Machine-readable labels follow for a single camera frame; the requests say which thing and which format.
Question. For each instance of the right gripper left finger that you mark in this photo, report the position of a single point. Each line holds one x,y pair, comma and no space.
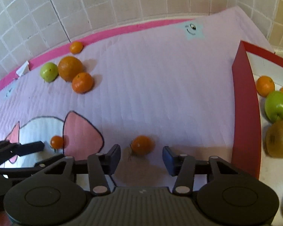
100,165

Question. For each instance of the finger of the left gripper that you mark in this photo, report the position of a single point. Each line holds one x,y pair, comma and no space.
9,150
29,171

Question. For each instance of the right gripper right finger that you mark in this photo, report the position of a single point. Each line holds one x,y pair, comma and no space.
183,167

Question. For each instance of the orange cherry tomato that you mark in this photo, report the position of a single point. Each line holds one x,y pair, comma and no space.
142,145

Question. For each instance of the small red tomato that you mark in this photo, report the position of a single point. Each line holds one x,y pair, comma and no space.
57,142

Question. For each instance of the red white box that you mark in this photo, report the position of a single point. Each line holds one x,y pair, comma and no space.
251,123

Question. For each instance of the green apple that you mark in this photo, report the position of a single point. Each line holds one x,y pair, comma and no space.
49,72
274,106

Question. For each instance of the brown kiwi fruit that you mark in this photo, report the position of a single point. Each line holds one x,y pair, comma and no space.
274,140

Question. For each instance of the green apple front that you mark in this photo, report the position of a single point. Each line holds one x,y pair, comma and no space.
274,106

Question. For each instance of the white mat label tag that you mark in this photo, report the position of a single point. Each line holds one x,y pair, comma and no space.
23,69

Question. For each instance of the mandarin near large orange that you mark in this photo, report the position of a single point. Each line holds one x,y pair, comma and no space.
82,83

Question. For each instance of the pink quilted mat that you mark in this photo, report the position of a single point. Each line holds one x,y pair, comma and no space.
172,83

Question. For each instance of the large orange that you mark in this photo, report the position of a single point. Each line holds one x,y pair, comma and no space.
69,67

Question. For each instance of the small mandarin by border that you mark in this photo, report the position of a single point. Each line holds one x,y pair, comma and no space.
76,47

